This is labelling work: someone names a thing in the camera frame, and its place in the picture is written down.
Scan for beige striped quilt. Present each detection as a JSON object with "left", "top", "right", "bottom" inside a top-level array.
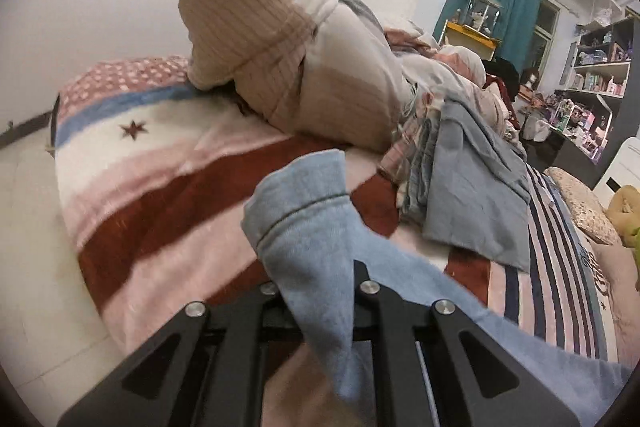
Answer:
[{"left": 178, "top": 0, "right": 524, "bottom": 152}]

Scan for white miniature house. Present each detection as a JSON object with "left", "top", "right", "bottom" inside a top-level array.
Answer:
[{"left": 465, "top": 0, "right": 503, "bottom": 34}]

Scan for dark shelf unit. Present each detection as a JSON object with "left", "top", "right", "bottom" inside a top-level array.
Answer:
[{"left": 559, "top": 16, "right": 640, "bottom": 168}]

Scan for plaid folded cloth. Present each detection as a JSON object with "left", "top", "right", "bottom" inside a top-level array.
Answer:
[{"left": 378, "top": 93, "right": 444, "bottom": 225}]

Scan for striped star blanket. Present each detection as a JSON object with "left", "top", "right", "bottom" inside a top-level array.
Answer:
[{"left": 53, "top": 56, "right": 640, "bottom": 366}]

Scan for window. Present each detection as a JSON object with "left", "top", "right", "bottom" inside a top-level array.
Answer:
[{"left": 529, "top": 0, "right": 562, "bottom": 80}]

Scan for dark cluttered desk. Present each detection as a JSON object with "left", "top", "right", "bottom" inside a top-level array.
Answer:
[{"left": 518, "top": 95, "right": 609, "bottom": 190}]

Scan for yellow-green plush toy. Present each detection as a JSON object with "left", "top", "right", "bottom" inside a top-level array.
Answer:
[{"left": 605, "top": 186, "right": 640, "bottom": 266}]

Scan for yellow cabinet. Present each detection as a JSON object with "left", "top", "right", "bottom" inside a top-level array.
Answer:
[{"left": 442, "top": 21, "right": 502, "bottom": 60}]

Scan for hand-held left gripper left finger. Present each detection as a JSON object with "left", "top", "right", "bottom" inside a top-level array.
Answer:
[{"left": 56, "top": 283, "right": 304, "bottom": 427}]

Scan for grey folded garment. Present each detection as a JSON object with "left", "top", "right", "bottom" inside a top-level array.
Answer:
[{"left": 421, "top": 99, "right": 534, "bottom": 274}]

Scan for teal curtain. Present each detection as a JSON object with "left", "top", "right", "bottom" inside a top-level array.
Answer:
[{"left": 433, "top": 0, "right": 544, "bottom": 82}]

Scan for light blue pants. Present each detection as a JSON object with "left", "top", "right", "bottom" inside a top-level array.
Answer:
[{"left": 241, "top": 149, "right": 634, "bottom": 427}]

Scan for white chair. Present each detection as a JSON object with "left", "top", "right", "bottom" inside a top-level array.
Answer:
[{"left": 593, "top": 138, "right": 640, "bottom": 208}]

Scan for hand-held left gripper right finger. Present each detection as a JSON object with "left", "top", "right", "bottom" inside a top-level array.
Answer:
[{"left": 351, "top": 260, "right": 582, "bottom": 427}]

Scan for floral pillow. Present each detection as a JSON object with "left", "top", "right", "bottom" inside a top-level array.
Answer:
[{"left": 544, "top": 166, "right": 623, "bottom": 247}]

